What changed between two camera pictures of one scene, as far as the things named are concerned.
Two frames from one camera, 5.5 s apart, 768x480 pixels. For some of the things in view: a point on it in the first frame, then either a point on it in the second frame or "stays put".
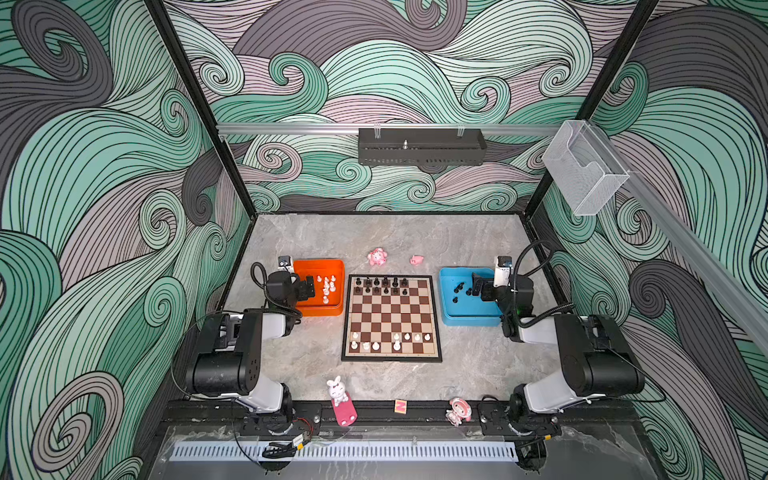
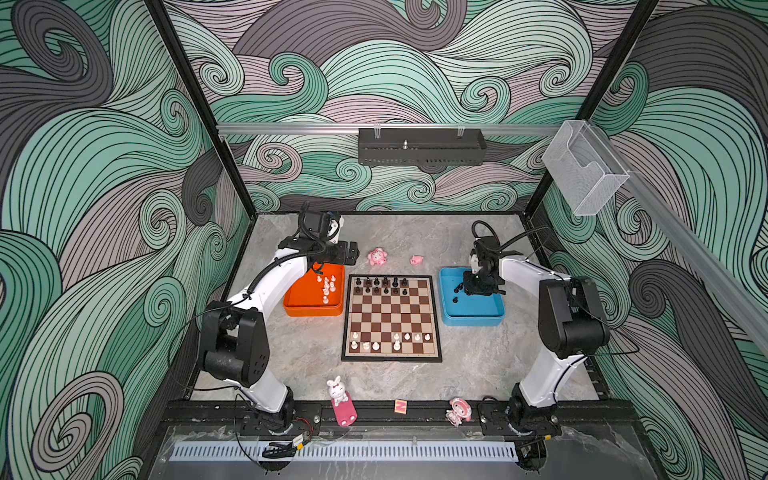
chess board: [391, 318] stays put
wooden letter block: [400, 406] stays put
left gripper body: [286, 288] to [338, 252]
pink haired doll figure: [460, 410] stays put
